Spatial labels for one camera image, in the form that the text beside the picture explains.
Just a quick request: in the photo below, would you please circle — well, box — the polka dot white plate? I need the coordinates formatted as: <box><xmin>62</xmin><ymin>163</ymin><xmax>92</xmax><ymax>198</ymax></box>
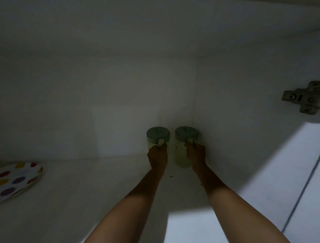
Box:
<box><xmin>0</xmin><ymin>162</ymin><xmax>44</xmax><ymax>203</ymax></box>

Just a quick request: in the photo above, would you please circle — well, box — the person's right forearm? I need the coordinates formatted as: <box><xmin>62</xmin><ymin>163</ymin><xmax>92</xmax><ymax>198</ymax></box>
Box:
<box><xmin>192</xmin><ymin>165</ymin><xmax>291</xmax><ymax>243</ymax></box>

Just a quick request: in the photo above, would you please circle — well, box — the person's left hand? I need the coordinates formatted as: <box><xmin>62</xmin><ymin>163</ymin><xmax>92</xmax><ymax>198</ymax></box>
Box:
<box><xmin>147</xmin><ymin>143</ymin><xmax>168</xmax><ymax>172</ymax></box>

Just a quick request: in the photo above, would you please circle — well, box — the metal cabinet hinge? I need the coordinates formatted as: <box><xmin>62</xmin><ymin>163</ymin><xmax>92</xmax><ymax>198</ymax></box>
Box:
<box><xmin>282</xmin><ymin>81</ymin><xmax>320</xmax><ymax>114</ymax></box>

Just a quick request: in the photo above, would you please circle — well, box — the clear jar with green lid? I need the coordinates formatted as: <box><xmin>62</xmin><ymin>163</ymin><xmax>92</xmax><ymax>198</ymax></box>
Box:
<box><xmin>146</xmin><ymin>127</ymin><xmax>171</xmax><ymax>151</ymax></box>
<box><xmin>174</xmin><ymin>126</ymin><xmax>200</xmax><ymax>169</ymax></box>

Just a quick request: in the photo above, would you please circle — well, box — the person's right hand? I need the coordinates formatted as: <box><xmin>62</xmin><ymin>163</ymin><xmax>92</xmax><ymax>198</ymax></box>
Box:
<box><xmin>184</xmin><ymin>142</ymin><xmax>206</xmax><ymax>171</ymax></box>

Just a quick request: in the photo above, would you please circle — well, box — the person's left forearm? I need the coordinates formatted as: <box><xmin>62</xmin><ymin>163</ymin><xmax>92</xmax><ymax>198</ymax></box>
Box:
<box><xmin>84</xmin><ymin>167</ymin><xmax>166</xmax><ymax>243</ymax></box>

